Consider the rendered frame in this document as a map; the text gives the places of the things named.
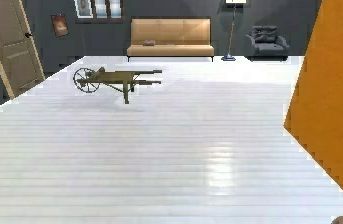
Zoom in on beige room door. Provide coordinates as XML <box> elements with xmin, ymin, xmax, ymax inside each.
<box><xmin>0</xmin><ymin>0</ymin><xmax>46</xmax><ymax>100</ymax></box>

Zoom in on olive wooden wheelbarrow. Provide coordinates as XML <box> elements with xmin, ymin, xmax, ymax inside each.
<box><xmin>72</xmin><ymin>66</ymin><xmax>163</xmax><ymax>105</ymax></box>

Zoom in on brown framed wall picture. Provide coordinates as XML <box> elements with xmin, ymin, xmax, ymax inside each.
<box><xmin>50</xmin><ymin>14</ymin><xmax>70</xmax><ymax>38</ymax></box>

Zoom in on white framed portrait picture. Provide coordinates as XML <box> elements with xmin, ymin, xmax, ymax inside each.
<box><xmin>74</xmin><ymin>0</ymin><xmax>94</xmax><ymax>19</ymax></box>

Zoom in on tan sofa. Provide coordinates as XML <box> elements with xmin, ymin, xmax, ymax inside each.
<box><xmin>126</xmin><ymin>17</ymin><xmax>215</xmax><ymax>63</ymax></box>

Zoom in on floor lamp with blue base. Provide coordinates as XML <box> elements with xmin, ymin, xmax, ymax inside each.
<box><xmin>221</xmin><ymin>0</ymin><xmax>248</xmax><ymax>62</ymax></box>

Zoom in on dark grey armchair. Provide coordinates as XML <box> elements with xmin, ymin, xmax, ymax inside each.
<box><xmin>245</xmin><ymin>25</ymin><xmax>291</xmax><ymax>62</ymax></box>

